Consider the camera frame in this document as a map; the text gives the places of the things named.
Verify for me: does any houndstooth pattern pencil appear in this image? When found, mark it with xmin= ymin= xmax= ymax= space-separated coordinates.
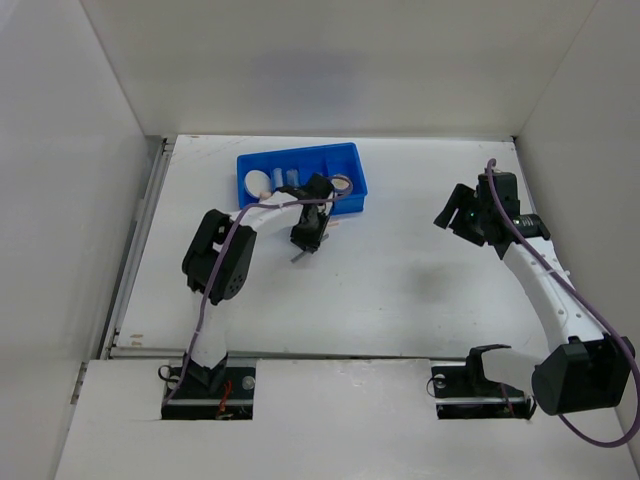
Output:
xmin=290 ymin=233 xmax=330 ymax=263

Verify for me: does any clear plastic bottle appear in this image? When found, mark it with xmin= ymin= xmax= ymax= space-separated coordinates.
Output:
xmin=286 ymin=169 xmax=300 ymax=188

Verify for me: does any round compact case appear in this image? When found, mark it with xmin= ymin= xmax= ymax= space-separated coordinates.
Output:
xmin=330 ymin=174 xmax=353 ymax=194

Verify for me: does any clear tube black cap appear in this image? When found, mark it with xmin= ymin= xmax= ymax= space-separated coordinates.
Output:
xmin=271 ymin=168 xmax=284 ymax=190

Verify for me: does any round beige powder puff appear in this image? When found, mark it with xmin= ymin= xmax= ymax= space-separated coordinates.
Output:
xmin=244 ymin=170 xmax=271 ymax=198

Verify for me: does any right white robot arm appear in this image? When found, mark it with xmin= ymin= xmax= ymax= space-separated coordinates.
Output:
xmin=434 ymin=172 xmax=634 ymax=415

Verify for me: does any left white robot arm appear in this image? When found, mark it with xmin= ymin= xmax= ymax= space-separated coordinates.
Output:
xmin=180 ymin=173 xmax=341 ymax=397

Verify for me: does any blue plastic organizer tray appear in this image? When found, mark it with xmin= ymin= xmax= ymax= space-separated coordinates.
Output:
xmin=236 ymin=143 xmax=368 ymax=215

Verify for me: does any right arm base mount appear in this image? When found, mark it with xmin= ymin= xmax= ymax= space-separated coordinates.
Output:
xmin=426 ymin=344 xmax=537 ymax=421

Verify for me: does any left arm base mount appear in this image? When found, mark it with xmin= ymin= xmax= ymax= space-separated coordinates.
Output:
xmin=158 ymin=358 xmax=257 ymax=421

